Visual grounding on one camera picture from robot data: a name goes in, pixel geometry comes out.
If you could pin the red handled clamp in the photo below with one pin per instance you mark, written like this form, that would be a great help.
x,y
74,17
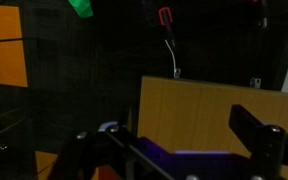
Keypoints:
x,y
166,20

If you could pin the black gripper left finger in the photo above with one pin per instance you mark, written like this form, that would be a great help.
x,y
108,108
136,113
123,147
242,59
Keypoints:
x,y
85,152

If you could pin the green plastic clamp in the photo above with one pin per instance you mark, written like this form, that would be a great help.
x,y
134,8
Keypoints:
x,y
83,8

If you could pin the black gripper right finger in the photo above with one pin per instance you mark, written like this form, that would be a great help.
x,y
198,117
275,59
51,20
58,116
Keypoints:
x,y
267,143

